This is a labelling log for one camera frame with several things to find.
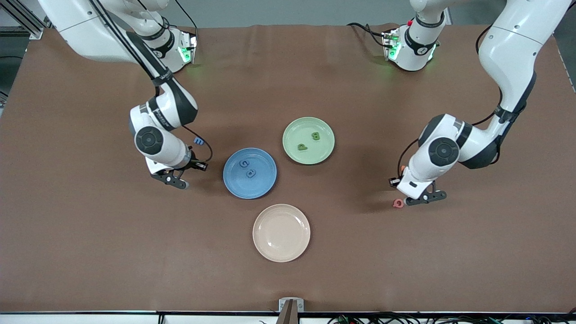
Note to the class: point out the green plate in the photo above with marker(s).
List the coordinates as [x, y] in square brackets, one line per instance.
[299, 130]

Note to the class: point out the grey metal bracket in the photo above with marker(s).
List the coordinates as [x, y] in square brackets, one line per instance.
[281, 305]

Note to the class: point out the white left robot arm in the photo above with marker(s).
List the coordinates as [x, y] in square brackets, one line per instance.
[513, 45]

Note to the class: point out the pink foam letter Q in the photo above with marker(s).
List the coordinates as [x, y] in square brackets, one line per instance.
[394, 204]

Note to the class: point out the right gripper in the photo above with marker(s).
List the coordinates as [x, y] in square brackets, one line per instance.
[196, 164]

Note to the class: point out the blue plate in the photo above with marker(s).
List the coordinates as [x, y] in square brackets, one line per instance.
[238, 184]

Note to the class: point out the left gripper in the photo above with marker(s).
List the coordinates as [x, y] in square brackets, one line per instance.
[394, 182]

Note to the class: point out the brown table cover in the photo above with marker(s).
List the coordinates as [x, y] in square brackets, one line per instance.
[288, 90]

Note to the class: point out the white table edge rail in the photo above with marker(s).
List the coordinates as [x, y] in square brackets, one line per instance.
[90, 319]

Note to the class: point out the blue foam letter m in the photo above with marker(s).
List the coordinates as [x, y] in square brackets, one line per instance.
[199, 141]

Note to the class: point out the aluminium frame profile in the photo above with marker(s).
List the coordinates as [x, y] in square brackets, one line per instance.
[22, 32]

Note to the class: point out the green foam letter P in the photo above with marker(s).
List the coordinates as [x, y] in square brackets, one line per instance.
[303, 147]

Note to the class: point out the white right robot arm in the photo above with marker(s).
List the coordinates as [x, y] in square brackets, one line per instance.
[90, 36]

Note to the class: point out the beige plate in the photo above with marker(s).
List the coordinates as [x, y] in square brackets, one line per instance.
[281, 232]

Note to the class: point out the grey camera post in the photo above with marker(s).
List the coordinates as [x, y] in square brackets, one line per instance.
[290, 315]

